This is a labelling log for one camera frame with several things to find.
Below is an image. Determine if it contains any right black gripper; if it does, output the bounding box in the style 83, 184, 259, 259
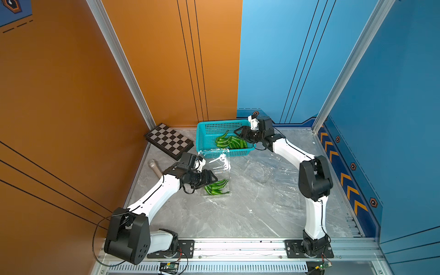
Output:
233, 125, 265, 143

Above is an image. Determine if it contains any left aluminium frame post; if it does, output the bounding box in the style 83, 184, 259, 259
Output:
86, 0, 156, 129

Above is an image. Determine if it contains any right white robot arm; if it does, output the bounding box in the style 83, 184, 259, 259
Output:
234, 113, 333, 258

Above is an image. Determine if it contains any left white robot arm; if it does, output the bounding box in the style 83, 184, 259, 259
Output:
104, 152, 218, 265

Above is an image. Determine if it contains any green pepper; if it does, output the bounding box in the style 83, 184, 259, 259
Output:
215, 130, 229, 147
228, 136, 248, 150

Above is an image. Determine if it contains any aluminium frame post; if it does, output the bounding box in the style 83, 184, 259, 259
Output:
86, 0, 156, 129
312, 0, 395, 134

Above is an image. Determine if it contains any clear pepper container front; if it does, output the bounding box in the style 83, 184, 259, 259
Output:
204, 179, 231, 196

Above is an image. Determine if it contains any black white checkerboard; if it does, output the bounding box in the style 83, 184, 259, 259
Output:
144, 123, 194, 160

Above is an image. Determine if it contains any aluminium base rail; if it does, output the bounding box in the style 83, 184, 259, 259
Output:
92, 238, 393, 275

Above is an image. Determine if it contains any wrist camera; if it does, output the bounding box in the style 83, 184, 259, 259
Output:
248, 113, 259, 131
194, 155, 206, 171

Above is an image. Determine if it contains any teal plastic basket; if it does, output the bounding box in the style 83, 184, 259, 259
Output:
195, 120, 254, 158

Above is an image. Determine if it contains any right aluminium frame post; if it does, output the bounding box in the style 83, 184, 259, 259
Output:
312, 0, 395, 134

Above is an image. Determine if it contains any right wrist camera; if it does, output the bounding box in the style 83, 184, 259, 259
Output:
248, 113, 259, 131

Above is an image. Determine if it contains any circuit board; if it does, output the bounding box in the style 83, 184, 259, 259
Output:
158, 262, 179, 275
315, 262, 332, 271

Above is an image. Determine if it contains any right circuit board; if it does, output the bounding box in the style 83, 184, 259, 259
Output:
315, 262, 332, 271

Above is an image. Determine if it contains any left circuit board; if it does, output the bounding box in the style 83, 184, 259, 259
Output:
158, 262, 179, 275

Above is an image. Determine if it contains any clear pepper container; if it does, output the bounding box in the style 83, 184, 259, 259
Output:
274, 192, 301, 210
244, 162, 274, 184
204, 179, 231, 196

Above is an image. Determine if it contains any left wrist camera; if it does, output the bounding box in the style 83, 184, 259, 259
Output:
194, 155, 206, 171

